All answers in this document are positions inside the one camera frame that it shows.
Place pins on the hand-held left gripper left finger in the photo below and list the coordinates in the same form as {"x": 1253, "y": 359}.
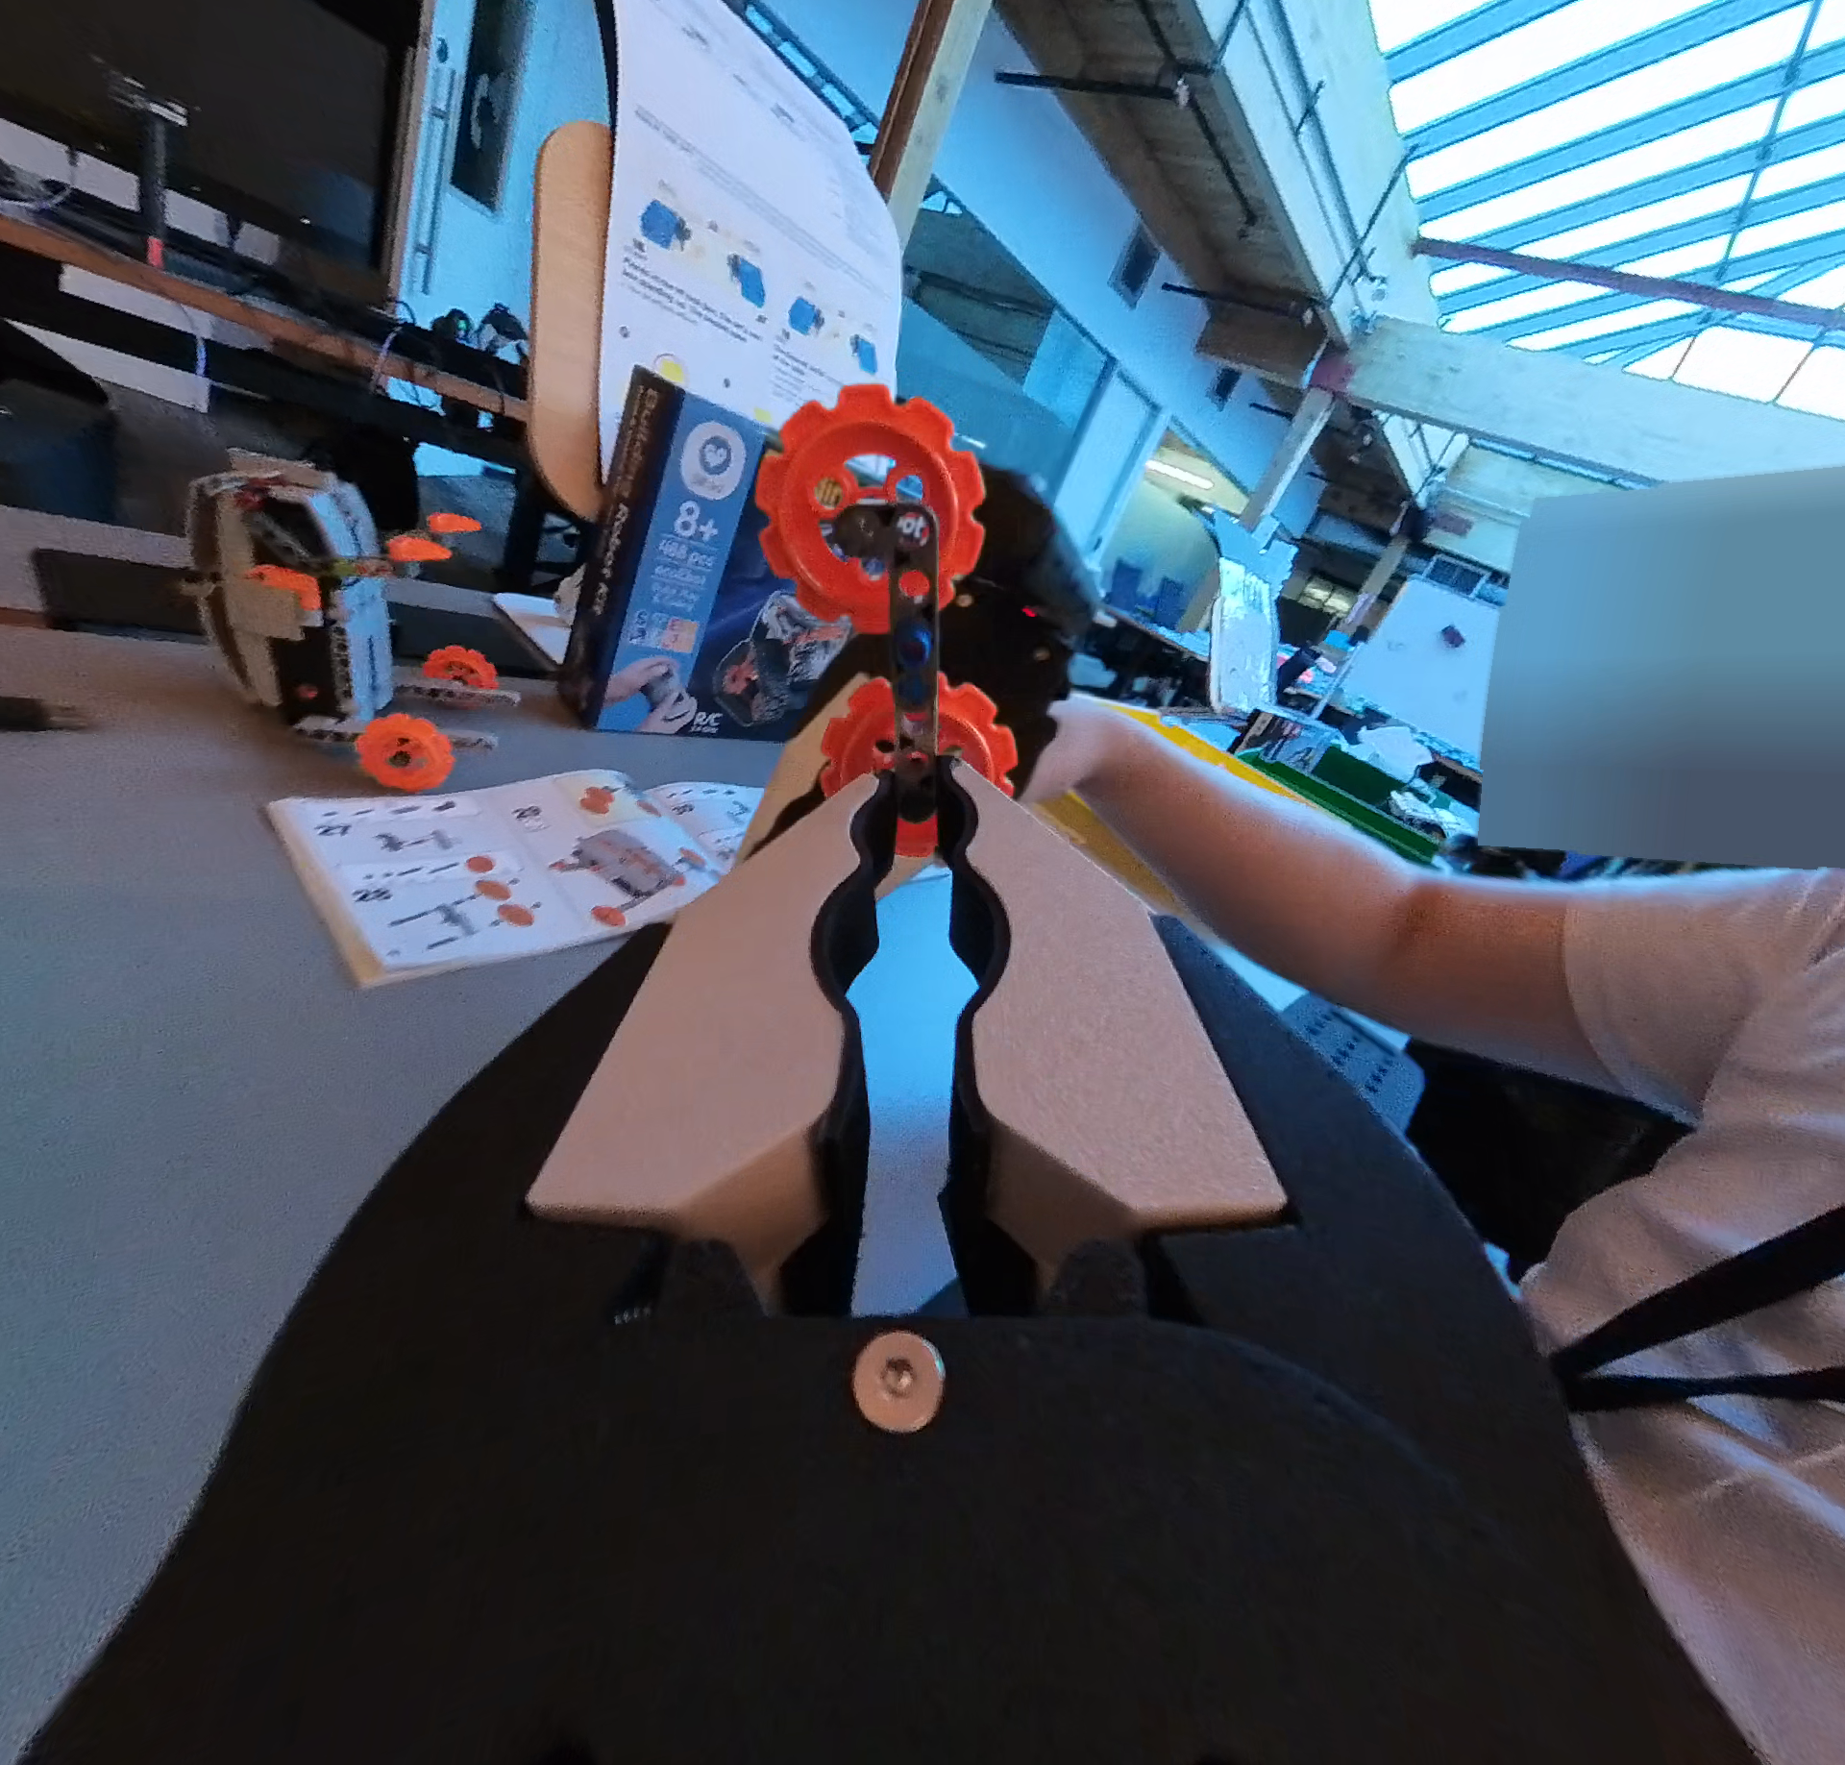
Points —
{"x": 721, "y": 1046}

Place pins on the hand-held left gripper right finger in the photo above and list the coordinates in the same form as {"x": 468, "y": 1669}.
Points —
{"x": 1109, "y": 1060}

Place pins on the black beam with orange gears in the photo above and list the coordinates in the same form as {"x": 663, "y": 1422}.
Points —
{"x": 807, "y": 497}

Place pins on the grey desk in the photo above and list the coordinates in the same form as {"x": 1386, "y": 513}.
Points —
{"x": 174, "y": 1074}

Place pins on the wooden edged office desk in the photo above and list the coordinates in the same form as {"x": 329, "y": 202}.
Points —
{"x": 289, "y": 331}

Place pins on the person's right hand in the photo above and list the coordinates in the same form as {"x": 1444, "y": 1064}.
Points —
{"x": 1081, "y": 749}

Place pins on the white instruction booklet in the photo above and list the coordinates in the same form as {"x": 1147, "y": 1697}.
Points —
{"x": 476, "y": 873}

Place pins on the blue robot kit box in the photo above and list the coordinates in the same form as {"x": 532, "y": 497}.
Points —
{"x": 677, "y": 598}

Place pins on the green bin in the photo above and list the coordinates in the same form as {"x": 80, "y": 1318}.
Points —
{"x": 1340, "y": 785}

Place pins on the large white instruction poster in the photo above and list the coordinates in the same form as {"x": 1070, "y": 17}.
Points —
{"x": 735, "y": 166}

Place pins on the curved wooden board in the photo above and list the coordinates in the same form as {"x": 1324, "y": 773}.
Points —
{"x": 566, "y": 326}

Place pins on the black headset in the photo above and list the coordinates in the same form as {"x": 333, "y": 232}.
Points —
{"x": 482, "y": 331}

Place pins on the grey toy robot model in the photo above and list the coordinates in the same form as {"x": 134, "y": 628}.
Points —
{"x": 289, "y": 584}

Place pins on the black phone sign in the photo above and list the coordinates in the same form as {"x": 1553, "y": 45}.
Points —
{"x": 490, "y": 79}

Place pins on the black monitor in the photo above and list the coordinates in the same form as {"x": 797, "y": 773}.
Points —
{"x": 216, "y": 109}

